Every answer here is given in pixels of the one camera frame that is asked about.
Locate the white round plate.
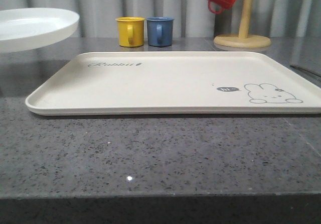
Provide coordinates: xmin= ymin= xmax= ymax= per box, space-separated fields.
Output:
xmin=1 ymin=8 xmax=80 ymax=53

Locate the beige rabbit serving tray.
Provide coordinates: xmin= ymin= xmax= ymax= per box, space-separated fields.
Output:
xmin=26 ymin=51 xmax=320 ymax=116

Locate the blue mug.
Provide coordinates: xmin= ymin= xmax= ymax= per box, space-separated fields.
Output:
xmin=146 ymin=17 xmax=174 ymax=47

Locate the yellow mug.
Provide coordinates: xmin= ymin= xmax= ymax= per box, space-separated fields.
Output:
xmin=116 ymin=17 xmax=145 ymax=47

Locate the wooden mug tree stand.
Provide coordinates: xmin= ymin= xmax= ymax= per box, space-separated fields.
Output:
xmin=214 ymin=0 xmax=271 ymax=48

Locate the grey curtain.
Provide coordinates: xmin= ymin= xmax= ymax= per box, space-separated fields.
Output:
xmin=1 ymin=0 xmax=320 ymax=38

